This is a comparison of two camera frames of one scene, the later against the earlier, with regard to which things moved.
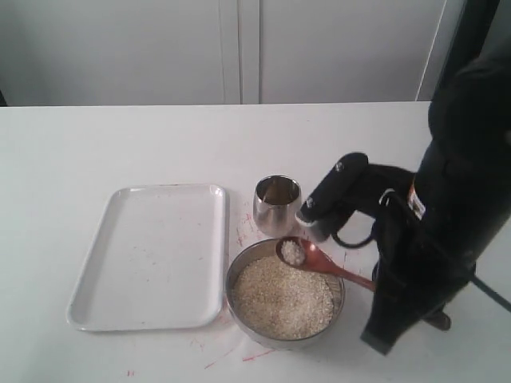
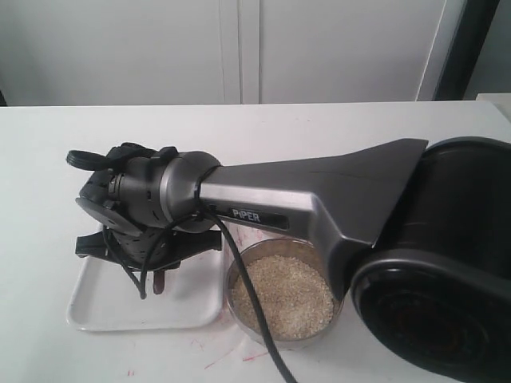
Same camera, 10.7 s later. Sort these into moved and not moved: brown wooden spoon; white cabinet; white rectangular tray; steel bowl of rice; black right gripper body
Moved: brown wooden spoon; black right gripper body
Not moved: white cabinet; steel bowl of rice; white rectangular tray
